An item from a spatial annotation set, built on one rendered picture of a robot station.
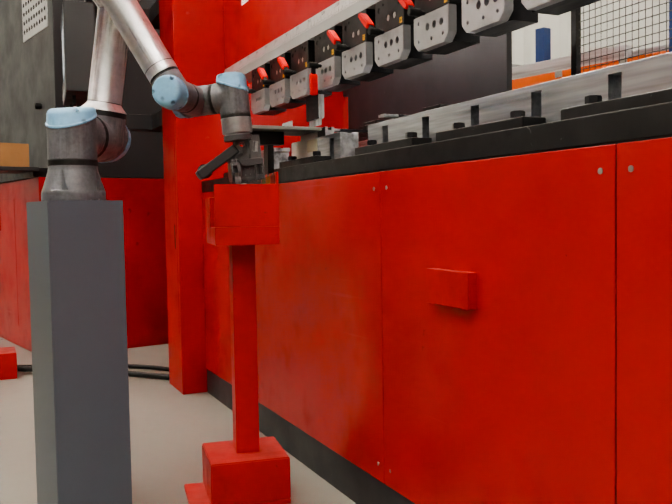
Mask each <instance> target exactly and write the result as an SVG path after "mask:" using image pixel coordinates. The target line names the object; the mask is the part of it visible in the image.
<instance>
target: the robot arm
mask: <svg viewBox="0 0 672 504"><path fill-rule="evenodd" d="M139 1H140V0H93V2H94V3H95V4H96V6H97V8H98V9H97V18H96V27H95V36H94V45H93V54H92V63H91V72H90V81H89V90H88V99H87V102H86V103H85V104H83V105H82V106H81V107H66V108H52V109H49V110H48V111H47V113H46V123H45V126H46V131H47V160H48V171H47V175H46V178H45V181H44V185H43V188H42V191H41V201H72V200H106V191H105V188H104V186H103V183H102V180H101V177H100V175H99V172H98V162H99V163H108V162H114V161H117V160H119V159H121V158H122V157H123V156H124V155H125V154H126V153H127V151H128V150H129V147H130V144H131V134H130V131H129V130H128V128H127V126H126V125H125V124H126V115H127V114H126V112H125V111H124V110H123V108H122V97H123V88H124V79H125V70H126V61H127V52H128V47H129V49H130V51H131V52H132V54H133V56H134V57H135V59H136V61H137V62H138V64H139V66H140V67H141V69H142V71H143V72H144V74H145V75H146V77H147V79H148V80H149V82H150V84H151V85H152V95H153V98H154V100H155V101H156V102H157V103H158V104H159V105H161V106H162V107H164V108H166V109H168V110H172V111H173V113H174V114H175V116H176V117H178V118H193V117H199V116H206V115H214V114H220V117H221V125H222V134H223V135H224V142H233V145H231V146H230V147H229V148H227V149H226V150H225V151H223V152H222V153H221V154H219V155H218V156H216V157H215V158H214V159H212V160H211V161H210V162H208V163H207V164H202V165H200V166H199V167H198V171H196V172H195V174H196V176H197V177H198V178H199V180H202V179H207V178H209V177H210V176H211V175H212V172H213V171H215V170H216V169H217V168H219V167H220V166H221V165H223V164H224V163H225V162H227V163H228V165H227V168H228V178H229V181H230V184H241V182H244V181H245V182H254V181H259V180H262V179H263V178H265V172H264V163H263V158H262V157H261V148H260V138H259V135H252V134H250V133H252V132H253V131H252V122H251V114H250V105H249V95H248V92H249V90H248V87H247V81H246V76H245V75H244V74H243V73H241V72H225V73H221V74H218V75H217V77H216V83H214V84H209V85H201V86H196V85H194V84H191V83H189V82H187V81H186V80H185V79H184V77H183V75H182V74H181V72H180V70H179V69H178V67H177V65H176V64H175V62H174V60H173V59H172V57H171V55H170V54H169V52H168V50H167V49H166V47H165V46H164V44H163V42H162V41H161V39H160V37H159V36H158V34H157V32H156V31H155V29H154V27H153V26H152V24H151V22H150V21H149V19H148V18H147V16H146V14H145V13H144V11H143V9H142V8H141V6H140V4H139ZM240 143H242V145H243V146H242V147H241V146H240V145H239V144H240ZM262 169H263V170H262Z"/></svg>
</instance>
